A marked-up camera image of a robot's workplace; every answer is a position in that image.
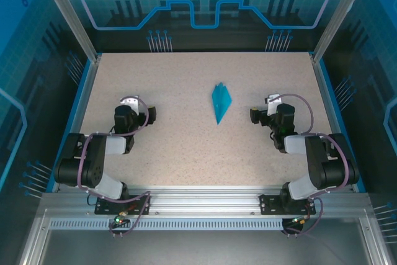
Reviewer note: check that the blue square paper sheet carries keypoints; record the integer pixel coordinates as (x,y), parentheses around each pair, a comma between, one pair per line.
(221,103)

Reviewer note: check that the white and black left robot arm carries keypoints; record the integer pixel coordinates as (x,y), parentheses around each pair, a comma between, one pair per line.
(93,159)

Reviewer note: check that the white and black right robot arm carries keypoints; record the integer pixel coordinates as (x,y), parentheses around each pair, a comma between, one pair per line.
(319,159)

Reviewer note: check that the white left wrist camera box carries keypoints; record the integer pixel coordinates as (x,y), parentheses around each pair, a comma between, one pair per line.
(130,101)

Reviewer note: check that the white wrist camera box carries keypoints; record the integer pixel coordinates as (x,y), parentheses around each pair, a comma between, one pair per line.
(273,101)
(130,101)

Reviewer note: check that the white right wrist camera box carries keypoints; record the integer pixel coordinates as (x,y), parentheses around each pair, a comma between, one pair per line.
(273,101)

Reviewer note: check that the aluminium side rail blue edge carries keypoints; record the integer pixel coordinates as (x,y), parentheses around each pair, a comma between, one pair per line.
(80,103)
(328,103)

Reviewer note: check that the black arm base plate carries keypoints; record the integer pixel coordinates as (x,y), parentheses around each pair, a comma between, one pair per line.
(105,207)
(270,205)

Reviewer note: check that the blue printed enclosure panel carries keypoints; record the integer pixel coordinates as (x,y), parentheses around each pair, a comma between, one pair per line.
(24,60)
(198,40)
(372,60)

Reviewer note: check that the aluminium mounting rail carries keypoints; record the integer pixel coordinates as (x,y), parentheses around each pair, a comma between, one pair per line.
(204,200)

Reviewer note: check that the aluminium frame post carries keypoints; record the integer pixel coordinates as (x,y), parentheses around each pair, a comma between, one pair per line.
(71,20)
(338,20)

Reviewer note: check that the aluminium frame tray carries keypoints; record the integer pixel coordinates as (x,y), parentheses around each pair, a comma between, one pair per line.
(198,246)

